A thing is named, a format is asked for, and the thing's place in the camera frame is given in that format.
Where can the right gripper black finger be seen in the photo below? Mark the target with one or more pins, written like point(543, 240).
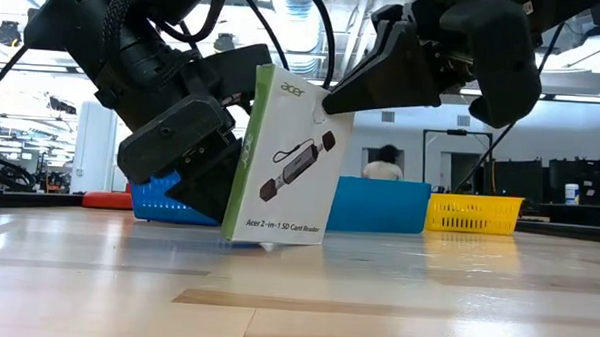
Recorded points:
point(393, 77)
point(504, 60)

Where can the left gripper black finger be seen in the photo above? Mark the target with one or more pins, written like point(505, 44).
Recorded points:
point(238, 76)
point(176, 139)

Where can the white green card reader box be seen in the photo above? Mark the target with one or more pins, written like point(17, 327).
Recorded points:
point(289, 188)

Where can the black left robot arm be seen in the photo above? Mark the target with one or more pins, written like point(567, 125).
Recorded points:
point(70, 15)

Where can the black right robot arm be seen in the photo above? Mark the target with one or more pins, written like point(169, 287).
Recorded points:
point(576, 8)

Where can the teal plastic bin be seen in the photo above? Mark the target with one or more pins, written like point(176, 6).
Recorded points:
point(379, 206)

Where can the blue perforated plastic basket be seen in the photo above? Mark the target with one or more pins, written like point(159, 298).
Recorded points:
point(148, 203)

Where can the white square pillar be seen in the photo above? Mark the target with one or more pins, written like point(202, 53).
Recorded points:
point(94, 151)

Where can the person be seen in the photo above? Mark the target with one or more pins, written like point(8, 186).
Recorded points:
point(382, 166)

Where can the red desk lamp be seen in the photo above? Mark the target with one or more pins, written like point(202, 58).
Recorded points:
point(106, 200)

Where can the black monitor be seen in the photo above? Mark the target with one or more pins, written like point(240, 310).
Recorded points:
point(517, 181)
point(595, 179)

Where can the black ceiling device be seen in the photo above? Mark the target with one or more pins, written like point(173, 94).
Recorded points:
point(8, 33)

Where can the white wipes tub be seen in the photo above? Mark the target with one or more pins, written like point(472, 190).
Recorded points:
point(571, 194)

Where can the yellow perforated plastic basket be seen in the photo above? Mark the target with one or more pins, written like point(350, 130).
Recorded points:
point(473, 214)

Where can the black frame rig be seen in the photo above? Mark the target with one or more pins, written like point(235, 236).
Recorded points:
point(456, 132)

